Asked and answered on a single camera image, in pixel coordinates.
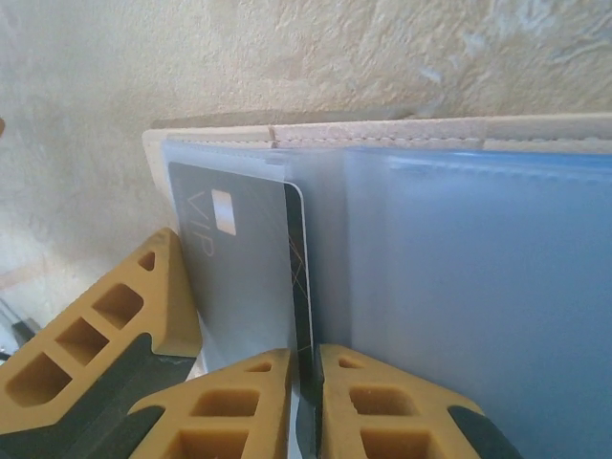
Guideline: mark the beige leather wallet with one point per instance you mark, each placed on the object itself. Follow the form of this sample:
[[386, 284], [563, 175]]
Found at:
[[454, 287]]

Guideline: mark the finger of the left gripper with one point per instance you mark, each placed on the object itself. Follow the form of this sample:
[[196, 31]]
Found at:
[[172, 306]]

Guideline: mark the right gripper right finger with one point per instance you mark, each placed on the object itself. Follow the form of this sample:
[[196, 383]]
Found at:
[[334, 421]]

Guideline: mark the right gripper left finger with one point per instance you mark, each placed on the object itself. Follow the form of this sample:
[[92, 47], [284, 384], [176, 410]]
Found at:
[[279, 416]]

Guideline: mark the black VIP card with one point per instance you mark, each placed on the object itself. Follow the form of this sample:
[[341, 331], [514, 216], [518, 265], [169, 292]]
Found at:
[[298, 287]]

